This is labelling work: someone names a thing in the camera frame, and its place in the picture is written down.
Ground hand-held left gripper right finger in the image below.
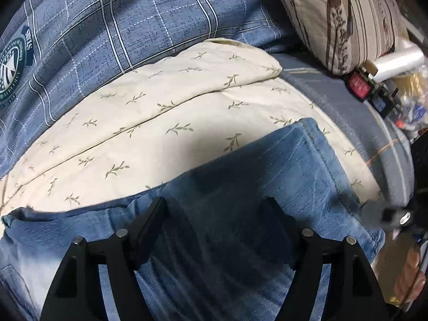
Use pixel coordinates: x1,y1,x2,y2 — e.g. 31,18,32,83
264,197,390,321

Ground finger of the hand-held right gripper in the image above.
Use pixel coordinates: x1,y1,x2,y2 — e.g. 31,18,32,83
364,204,415,232

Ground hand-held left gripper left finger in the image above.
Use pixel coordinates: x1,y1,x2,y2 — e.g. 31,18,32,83
39,197,167,321

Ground blue denim pants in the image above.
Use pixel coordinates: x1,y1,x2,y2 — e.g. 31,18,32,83
0,118,386,321

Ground person's right hand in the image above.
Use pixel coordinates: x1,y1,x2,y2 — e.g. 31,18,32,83
394,248,428,305

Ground pile of mixed clutter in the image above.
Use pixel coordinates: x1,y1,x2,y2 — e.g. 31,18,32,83
396,70,428,141

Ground black box with blue label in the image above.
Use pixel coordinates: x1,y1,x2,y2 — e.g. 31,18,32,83
370,85,400,120

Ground grey-blue striped bed sheet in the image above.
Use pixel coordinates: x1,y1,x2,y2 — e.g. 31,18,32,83
271,52,415,208

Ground red and black box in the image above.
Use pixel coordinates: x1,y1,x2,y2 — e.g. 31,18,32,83
348,61,380,102

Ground cream leaf-print quilt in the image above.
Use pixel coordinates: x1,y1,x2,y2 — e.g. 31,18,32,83
0,38,382,218

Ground clear plastic film roll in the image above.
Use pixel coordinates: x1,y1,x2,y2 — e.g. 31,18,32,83
373,45,425,82

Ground beige striped pillow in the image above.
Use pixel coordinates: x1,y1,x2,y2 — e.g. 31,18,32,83
261,0,407,76

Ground blue plaid duvet with emblem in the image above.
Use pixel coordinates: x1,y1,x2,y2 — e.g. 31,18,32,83
0,0,295,178

